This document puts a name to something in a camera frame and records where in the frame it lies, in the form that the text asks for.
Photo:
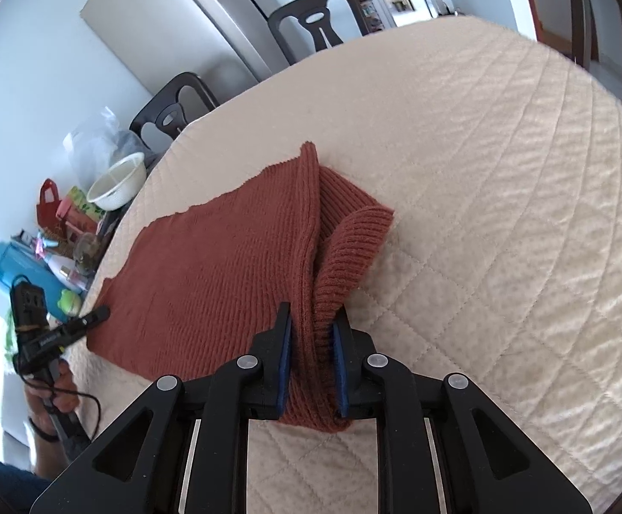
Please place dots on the dark wristband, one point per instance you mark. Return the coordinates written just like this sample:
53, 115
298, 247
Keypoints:
43, 433

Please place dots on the green frog toy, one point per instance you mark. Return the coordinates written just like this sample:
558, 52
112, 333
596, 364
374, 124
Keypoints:
70, 302

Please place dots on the blue water bottle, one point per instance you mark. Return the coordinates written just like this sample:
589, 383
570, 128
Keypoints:
16, 265

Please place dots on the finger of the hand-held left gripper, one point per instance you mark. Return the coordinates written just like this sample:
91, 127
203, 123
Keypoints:
91, 318

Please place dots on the dark wooden dining chair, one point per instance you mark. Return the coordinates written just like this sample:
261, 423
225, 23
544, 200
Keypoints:
289, 21
153, 118
575, 10

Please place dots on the clear plastic bag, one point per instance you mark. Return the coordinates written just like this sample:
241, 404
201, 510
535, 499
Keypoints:
88, 144

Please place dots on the red gift bag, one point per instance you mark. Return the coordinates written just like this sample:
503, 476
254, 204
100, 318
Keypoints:
47, 209

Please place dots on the beige quilted table cover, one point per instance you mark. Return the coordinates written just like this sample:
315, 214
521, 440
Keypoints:
503, 225

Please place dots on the small glass jar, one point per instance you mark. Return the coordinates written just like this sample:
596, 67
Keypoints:
87, 254

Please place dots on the person's left forearm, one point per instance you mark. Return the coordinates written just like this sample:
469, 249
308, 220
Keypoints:
48, 458

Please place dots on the white lotion bottle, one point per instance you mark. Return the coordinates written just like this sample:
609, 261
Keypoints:
59, 267

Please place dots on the person's blue pants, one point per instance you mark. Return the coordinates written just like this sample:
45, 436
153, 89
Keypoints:
0, 487

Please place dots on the person's left hand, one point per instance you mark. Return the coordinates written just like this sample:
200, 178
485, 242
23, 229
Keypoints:
64, 391

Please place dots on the rust brown knit sweater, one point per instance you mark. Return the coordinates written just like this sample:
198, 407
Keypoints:
209, 267

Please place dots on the pink leaf print bag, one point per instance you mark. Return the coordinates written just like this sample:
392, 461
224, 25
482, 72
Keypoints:
78, 209

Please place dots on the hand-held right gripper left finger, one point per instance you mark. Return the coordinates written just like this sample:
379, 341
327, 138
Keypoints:
286, 364

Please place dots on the white plastic colander basket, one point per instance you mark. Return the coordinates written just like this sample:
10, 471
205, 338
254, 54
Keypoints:
118, 184

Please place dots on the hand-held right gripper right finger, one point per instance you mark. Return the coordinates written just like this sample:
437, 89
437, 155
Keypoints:
340, 375

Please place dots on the silver refrigerator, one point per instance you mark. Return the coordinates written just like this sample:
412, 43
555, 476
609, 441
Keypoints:
182, 21

